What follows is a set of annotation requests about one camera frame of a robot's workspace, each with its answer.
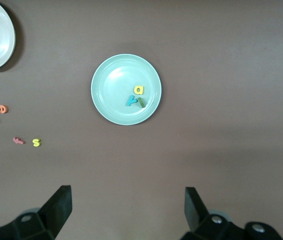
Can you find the yellow foam letter s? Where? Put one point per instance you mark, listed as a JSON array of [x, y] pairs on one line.
[[36, 142]]

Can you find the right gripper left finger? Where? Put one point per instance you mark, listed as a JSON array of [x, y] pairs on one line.
[[56, 212]]

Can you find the green foam letter p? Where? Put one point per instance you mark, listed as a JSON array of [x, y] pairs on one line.
[[141, 102]]

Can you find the pink foam letter f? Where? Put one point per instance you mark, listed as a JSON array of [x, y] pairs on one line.
[[19, 141]]

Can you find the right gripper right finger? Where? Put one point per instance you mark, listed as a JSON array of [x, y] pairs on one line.
[[197, 215]]

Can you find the light green plate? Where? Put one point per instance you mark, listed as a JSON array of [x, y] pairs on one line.
[[114, 82]]

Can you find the yellow letter d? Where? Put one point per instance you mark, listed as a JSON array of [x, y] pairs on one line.
[[141, 91]]

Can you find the teal foam letter y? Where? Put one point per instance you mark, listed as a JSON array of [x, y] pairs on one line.
[[131, 101]]

